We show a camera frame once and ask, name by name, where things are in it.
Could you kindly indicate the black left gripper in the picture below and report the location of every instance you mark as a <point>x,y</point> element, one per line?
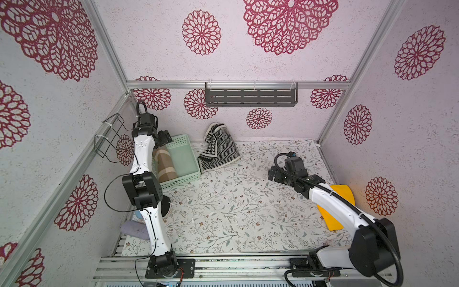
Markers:
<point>166,136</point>

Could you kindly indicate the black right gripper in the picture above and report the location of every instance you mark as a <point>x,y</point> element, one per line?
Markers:
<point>276,174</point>

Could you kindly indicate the brown beige plaid scarf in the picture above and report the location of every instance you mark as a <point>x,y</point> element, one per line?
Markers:
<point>165,167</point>

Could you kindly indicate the black white zigzag scarf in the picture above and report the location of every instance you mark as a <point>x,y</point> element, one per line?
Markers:
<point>221,149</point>

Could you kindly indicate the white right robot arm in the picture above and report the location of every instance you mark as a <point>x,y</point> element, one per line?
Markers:
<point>374,243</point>

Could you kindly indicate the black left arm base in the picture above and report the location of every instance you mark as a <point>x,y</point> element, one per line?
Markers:
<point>168,266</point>

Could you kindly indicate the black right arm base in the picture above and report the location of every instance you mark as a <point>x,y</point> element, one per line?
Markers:
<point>310,266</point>

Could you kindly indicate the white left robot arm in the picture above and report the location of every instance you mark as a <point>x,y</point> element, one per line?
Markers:
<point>141,185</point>

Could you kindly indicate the mint green plastic basket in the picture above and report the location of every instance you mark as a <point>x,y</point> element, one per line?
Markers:
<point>184,160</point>

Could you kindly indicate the yellow fabric hat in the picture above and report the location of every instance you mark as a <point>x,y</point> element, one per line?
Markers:
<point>336,214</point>

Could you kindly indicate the plush doll black hair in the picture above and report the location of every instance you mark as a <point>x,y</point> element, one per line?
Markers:
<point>165,208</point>

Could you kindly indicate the grey purple rolled cloth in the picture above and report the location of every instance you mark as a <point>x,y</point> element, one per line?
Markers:
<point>135,229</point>

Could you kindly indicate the black wire wall rack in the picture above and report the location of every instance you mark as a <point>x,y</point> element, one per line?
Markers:
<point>115,145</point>

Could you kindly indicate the dark grey wall shelf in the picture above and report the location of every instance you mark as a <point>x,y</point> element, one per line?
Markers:
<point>252,95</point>

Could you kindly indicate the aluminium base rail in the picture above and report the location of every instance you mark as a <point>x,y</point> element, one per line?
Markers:
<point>241,270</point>

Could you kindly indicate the aluminium corner frame post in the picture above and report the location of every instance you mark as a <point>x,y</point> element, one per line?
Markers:
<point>386,23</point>

